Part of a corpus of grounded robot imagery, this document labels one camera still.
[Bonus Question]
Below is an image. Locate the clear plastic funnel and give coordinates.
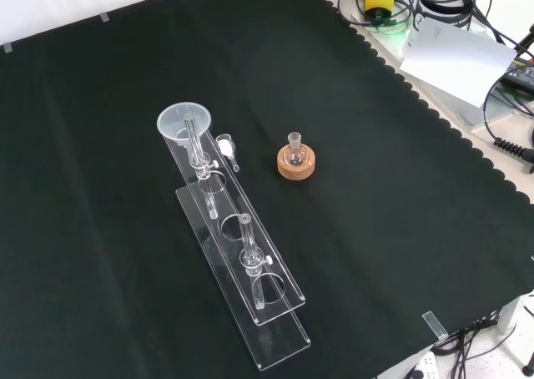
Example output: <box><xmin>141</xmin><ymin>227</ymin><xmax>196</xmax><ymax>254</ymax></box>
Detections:
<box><xmin>156</xmin><ymin>101</ymin><xmax>213</xmax><ymax>149</ymax></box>

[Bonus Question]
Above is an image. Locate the glass weighing funnel with powder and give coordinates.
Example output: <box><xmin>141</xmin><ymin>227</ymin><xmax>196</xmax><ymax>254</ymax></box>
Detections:
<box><xmin>214</xmin><ymin>133</ymin><xmax>242</xmax><ymax>174</ymax></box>

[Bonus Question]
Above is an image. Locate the clear acrylic funnel stand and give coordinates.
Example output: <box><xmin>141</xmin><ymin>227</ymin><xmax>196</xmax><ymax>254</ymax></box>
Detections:
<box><xmin>160</xmin><ymin>114</ymin><xmax>312</xmax><ymax>373</ymax></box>

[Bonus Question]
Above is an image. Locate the small round-bottom glass flask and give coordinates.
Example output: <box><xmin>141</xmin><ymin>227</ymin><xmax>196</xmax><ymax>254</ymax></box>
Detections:
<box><xmin>284</xmin><ymin>131</ymin><xmax>310</xmax><ymax>168</ymax></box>

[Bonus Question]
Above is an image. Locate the black cloth bench cover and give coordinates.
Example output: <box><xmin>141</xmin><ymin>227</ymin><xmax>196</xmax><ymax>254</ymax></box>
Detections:
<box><xmin>0</xmin><ymin>0</ymin><xmax>534</xmax><ymax>379</ymax></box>

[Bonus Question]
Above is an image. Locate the yellow emergency stop button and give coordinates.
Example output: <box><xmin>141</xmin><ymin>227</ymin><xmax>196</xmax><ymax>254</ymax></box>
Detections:
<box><xmin>363</xmin><ymin>0</ymin><xmax>395</xmax><ymax>25</ymax></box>

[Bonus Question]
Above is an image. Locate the pale board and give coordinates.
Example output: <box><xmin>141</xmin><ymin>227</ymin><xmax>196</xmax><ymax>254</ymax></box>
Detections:
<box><xmin>398</xmin><ymin>16</ymin><xmax>519</xmax><ymax>110</ymax></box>

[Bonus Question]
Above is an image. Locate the white power strip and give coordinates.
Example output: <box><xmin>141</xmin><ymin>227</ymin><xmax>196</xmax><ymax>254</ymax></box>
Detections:
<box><xmin>401</xmin><ymin>350</ymin><xmax>440</xmax><ymax>379</ymax></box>

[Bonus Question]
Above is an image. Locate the black box with yellow label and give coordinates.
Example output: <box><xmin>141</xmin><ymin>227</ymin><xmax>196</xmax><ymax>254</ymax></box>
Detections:
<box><xmin>501</xmin><ymin>57</ymin><xmax>534</xmax><ymax>97</ymax></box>

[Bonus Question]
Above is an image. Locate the black tripod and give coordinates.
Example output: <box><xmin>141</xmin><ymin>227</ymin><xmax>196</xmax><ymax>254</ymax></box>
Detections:
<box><xmin>514</xmin><ymin>21</ymin><xmax>534</xmax><ymax>59</ymax></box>

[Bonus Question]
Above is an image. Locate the cork ring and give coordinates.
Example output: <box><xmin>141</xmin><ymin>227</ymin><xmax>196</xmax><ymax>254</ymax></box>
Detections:
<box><xmin>276</xmin><ymin>144</ymin><xmax>319</xmax><ymax>182</ymax></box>

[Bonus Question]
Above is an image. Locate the black coiled cable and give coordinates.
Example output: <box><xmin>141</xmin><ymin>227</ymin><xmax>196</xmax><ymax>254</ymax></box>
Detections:
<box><xmin>482</xmin><ymin>73</ymin><xmax>534</xmax><ymax>164</ymax></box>

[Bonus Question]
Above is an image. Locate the black cable bundle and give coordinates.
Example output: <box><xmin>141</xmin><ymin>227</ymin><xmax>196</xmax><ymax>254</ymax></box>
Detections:
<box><xmin>432</xmin><ymin>311</ymin><xmax>519</xmax><ymax>379</ymax></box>

